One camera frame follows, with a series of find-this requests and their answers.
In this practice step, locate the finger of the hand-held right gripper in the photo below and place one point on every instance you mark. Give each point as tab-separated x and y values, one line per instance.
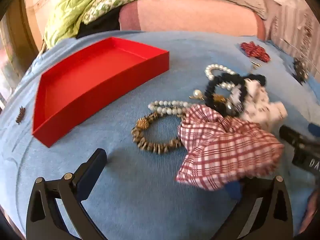
288	135

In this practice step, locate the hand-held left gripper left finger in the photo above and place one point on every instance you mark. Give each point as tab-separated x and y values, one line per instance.
92	175

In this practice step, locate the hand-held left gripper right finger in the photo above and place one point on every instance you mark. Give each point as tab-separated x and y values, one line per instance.
235	189

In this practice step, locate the red plaid scrunchie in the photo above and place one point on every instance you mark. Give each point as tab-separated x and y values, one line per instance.
225	150

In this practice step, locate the white printed scrunchie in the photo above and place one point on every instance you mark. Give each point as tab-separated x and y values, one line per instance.
260	105

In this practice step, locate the red cardboard box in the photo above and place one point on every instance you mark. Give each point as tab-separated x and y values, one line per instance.
87	80

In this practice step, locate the small pearl earring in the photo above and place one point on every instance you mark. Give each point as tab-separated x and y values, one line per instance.
196	93

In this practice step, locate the blue blanket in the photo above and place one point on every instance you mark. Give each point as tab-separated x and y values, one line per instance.
137	192

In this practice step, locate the dark beaded ornament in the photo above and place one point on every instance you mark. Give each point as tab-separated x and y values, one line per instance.
300	71

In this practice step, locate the small gold earring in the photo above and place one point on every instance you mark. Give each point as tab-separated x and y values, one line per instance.
255	65

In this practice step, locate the gold black brooch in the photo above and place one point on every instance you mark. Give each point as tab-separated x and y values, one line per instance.
217	98

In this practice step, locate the red beaded flower ornament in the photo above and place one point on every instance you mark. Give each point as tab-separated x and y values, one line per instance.
253	50

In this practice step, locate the white patterned cloth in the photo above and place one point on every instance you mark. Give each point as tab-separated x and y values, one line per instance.
292	17

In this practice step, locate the black cloth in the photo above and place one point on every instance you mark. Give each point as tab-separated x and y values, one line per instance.
100	25

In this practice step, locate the pink sofa cushion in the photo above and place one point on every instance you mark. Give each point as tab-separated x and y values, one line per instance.
187	17

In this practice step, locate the wooden furniture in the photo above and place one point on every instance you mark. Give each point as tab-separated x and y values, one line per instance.
17	30

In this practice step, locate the green patterned blanket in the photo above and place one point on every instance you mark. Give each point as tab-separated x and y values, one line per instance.
75	5

